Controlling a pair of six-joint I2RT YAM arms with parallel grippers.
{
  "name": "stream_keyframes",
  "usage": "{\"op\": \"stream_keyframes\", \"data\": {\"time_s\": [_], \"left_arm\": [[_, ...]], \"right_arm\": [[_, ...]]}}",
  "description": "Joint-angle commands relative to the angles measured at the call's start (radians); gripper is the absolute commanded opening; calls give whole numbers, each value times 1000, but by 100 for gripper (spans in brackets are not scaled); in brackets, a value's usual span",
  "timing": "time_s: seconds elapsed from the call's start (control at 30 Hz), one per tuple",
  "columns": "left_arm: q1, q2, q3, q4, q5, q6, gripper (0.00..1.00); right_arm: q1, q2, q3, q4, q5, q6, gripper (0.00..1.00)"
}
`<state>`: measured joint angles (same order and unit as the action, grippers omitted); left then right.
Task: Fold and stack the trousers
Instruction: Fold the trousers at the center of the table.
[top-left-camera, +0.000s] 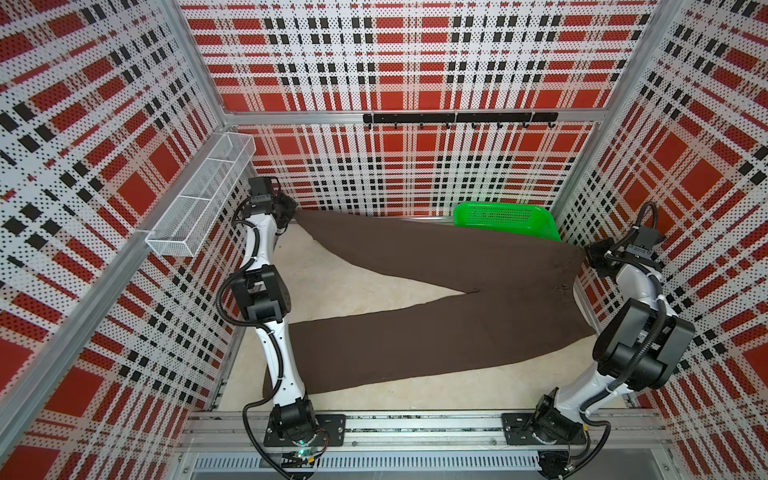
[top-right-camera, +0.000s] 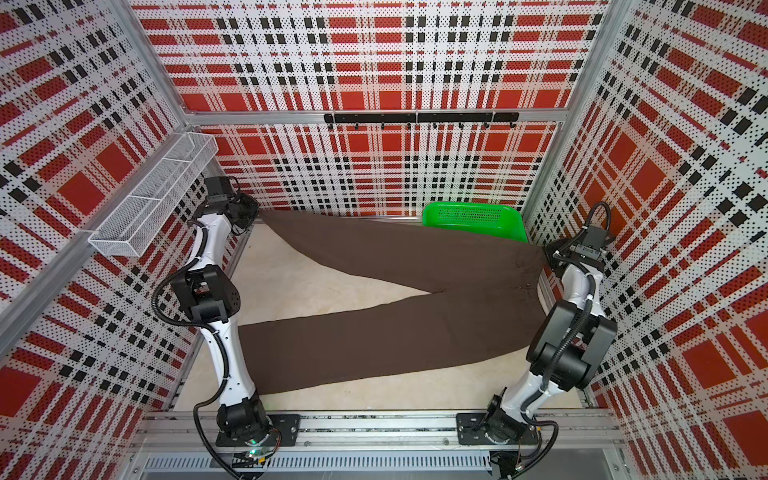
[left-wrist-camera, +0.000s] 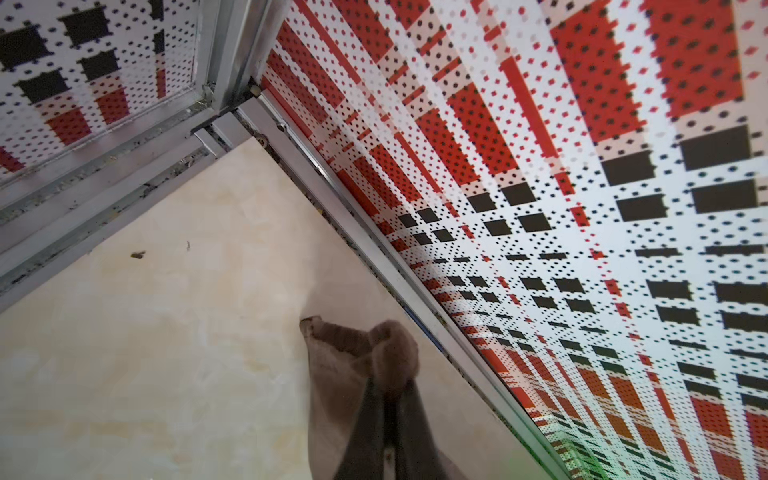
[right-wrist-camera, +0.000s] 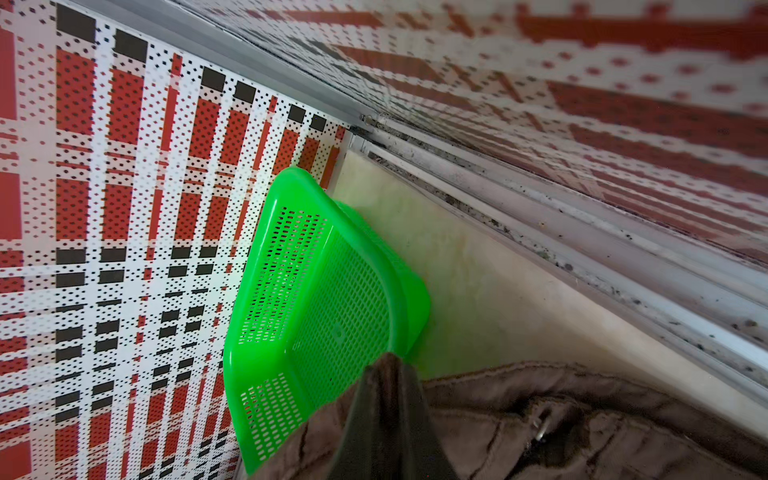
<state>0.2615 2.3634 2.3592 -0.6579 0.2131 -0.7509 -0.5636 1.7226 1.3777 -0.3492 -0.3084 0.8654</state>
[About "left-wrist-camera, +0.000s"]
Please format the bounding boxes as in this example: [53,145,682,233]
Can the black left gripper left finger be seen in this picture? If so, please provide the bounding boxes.
[334,379,386,480]

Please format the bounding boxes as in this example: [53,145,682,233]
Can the brown trousers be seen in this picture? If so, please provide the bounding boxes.
[299,316,464,479]

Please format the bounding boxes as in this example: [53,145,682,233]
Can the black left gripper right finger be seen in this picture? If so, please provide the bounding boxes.
[392,380,447,479]

